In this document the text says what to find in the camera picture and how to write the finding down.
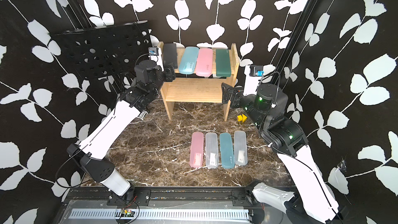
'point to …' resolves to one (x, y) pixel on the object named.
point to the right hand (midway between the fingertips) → (231, 80)
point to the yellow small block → (242, 117)
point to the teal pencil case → (227, 152)
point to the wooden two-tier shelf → (199, 76)
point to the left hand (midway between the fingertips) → (167, 60)
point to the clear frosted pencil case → (240, 148)
